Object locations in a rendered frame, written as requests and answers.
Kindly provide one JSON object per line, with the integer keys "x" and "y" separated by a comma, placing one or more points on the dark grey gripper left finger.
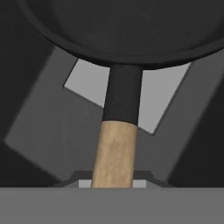
{"x": 82, "y": 179}

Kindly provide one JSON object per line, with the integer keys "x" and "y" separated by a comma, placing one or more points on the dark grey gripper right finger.
{"x": 143, "y": 179}

